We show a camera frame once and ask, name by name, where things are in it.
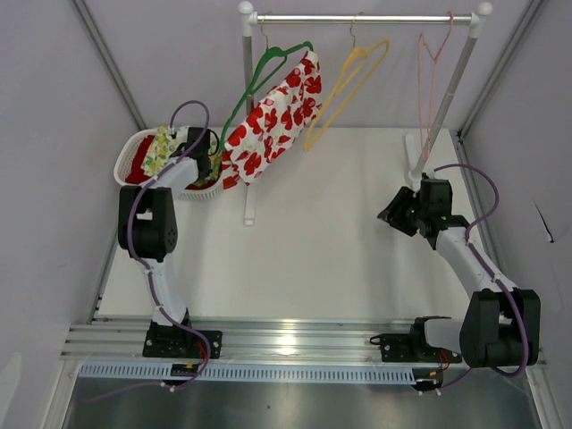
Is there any red poppy floral skirt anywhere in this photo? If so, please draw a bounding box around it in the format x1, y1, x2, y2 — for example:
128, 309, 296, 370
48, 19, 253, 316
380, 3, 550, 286
221, 51, 323, 190

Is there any green hanger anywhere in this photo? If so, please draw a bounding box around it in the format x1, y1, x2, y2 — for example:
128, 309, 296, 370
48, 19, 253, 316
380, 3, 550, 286
221, 12, 314, 142

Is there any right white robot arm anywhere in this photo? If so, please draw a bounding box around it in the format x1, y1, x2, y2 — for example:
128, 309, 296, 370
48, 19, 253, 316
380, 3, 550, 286
377, 177, 541, 376

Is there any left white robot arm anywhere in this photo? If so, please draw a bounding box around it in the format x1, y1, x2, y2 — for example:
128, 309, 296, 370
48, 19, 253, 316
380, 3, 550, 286
118, 127, 212, 358

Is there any pink hanger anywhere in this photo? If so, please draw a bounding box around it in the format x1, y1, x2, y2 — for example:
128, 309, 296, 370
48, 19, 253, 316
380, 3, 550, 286
416, 12, 454, 161

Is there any yellow hanger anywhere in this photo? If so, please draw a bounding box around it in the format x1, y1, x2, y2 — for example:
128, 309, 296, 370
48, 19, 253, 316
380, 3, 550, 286
302, 17, 391, 153

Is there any white clothes rack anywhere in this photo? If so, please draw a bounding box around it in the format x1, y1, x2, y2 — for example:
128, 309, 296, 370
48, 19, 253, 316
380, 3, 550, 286
237, 1, 493, 226

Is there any lemon print folded cloth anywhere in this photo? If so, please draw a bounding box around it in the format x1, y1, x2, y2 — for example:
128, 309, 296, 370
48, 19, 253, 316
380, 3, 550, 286
141, 126, 180, 177

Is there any red folded cloth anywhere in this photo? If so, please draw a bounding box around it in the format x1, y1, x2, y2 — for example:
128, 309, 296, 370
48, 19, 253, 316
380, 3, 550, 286
117, 134, 217, 190

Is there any white perforated plastic basket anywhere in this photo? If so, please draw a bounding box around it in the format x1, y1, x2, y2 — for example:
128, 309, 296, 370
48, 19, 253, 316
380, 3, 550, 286
114, 128, 223, 201

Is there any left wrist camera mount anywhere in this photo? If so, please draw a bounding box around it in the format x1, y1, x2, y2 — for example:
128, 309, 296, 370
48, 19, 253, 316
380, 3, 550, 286
171, 126, 189, 144

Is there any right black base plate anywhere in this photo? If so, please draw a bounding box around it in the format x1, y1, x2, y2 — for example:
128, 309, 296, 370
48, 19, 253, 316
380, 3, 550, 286
369, 333, 462, 364

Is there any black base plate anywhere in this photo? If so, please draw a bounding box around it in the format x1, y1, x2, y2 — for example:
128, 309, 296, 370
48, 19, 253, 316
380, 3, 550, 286
142, 322, 206, 359
369, 333, 462, 364

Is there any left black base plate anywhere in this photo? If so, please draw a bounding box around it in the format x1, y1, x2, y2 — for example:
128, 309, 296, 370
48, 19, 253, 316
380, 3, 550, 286
142, 322, 206, 359

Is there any white slotted cable duct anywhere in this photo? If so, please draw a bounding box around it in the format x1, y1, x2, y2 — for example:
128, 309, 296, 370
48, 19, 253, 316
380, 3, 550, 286
79, 361, 416, 385

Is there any aluminium mounting rail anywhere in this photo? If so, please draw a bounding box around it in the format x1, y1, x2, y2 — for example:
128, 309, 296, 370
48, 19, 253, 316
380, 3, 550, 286
60, 316, 412, 366

